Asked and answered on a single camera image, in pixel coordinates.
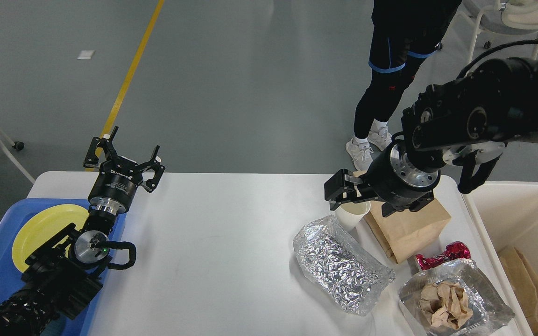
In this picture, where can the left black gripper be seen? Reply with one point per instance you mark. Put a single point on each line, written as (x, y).
(115, 189)

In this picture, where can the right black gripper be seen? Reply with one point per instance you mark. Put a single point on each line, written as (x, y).
(391, 178)

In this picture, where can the white rolling chair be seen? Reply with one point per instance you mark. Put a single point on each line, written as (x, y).
(501, 17)

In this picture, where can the white plastic bin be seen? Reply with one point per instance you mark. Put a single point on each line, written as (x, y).
(507, 213)

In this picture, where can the blue plastic tray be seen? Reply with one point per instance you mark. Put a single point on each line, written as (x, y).
(10, 277)

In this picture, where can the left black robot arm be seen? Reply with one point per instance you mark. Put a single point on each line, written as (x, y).
(63, 273)

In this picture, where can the red foil wrapper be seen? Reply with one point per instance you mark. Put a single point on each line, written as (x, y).
(453, 251)

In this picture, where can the white paper cup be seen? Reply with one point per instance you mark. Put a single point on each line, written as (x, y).
(350, 214)

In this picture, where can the brown paper in bin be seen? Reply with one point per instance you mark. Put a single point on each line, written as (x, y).
(524, 282)

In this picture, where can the yellow plate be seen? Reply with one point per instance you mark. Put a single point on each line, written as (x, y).
(41, 227)

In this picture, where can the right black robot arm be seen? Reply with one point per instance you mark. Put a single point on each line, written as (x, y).
(466, 122)

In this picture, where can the brown paper bag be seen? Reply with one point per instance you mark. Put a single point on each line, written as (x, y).
(403, 234)

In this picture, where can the large foil ball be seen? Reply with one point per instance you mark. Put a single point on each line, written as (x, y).
(330, 257)

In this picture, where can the person in black clothes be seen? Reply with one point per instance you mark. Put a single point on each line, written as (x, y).
(405, 34)

